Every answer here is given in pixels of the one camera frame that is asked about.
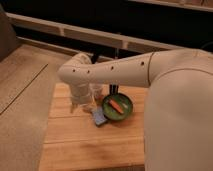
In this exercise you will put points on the green bowl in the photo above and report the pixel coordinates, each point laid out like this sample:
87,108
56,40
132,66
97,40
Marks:
124,102

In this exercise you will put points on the clear plastic cup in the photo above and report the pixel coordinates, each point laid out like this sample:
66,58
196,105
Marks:
97,90

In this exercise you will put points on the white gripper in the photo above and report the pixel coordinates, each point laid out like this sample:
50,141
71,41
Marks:
81,94

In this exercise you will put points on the black bowl handle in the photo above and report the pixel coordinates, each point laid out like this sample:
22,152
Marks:
113,89

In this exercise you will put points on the blue sponge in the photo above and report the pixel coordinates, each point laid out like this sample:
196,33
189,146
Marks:
98,116

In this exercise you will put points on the orange carrot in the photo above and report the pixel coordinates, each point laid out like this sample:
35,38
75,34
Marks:
116,106

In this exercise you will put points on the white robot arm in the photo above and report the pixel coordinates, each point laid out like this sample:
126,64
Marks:
178,113

